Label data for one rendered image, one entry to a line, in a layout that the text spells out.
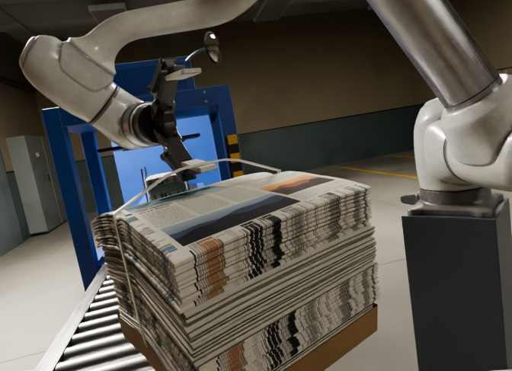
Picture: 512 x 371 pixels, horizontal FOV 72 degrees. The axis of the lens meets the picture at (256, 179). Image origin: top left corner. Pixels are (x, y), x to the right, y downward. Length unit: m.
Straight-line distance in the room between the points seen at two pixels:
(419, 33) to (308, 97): 9.45
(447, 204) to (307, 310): 0.57
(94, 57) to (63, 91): 0.09
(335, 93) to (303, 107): 1.04
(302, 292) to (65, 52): 0.60
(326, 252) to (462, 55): 0.43
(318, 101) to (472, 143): 9.53
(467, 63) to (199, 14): 0.51
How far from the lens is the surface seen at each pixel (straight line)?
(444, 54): 0.71
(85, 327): 1.21
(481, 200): 0.96
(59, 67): 0.77
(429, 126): 0.92
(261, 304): 0.39
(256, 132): 9.61
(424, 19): 0.70
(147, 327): 0.55
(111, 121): 0.78
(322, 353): 0.50
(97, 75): 0.77
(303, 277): 0.42
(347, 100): 10.57
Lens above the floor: 1.26
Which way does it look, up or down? 7 degrees down
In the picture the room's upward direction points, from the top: 9 degrees counter-clockwise
